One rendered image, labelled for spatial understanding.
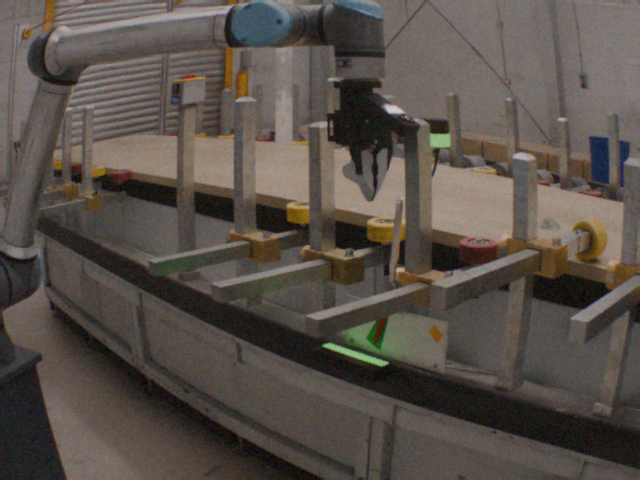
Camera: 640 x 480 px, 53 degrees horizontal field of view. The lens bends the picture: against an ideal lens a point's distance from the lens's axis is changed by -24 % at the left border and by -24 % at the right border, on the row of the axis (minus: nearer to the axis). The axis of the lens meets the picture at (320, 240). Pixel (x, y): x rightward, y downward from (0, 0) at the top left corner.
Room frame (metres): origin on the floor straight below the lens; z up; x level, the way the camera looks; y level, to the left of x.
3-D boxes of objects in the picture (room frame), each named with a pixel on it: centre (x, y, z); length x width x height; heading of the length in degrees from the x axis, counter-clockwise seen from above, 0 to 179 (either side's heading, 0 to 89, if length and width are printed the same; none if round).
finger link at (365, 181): (1.37, -0.06, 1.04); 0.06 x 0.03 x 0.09; 41
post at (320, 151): (1.57, 0.00, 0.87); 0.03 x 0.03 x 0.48; 41
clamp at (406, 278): (1.37, -0.19, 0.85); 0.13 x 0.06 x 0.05; 41
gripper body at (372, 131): (1.38, -0.07, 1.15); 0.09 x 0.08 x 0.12; 41
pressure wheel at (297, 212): (1.82, 0.03, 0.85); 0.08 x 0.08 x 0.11
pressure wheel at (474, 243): (1.44, -0.30, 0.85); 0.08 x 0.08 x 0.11
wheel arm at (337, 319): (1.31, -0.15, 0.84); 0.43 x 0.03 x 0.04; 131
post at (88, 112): (2.51, 0.81, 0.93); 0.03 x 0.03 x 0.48; 41
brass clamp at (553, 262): (1.18, -0.35, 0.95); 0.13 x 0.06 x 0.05; 41
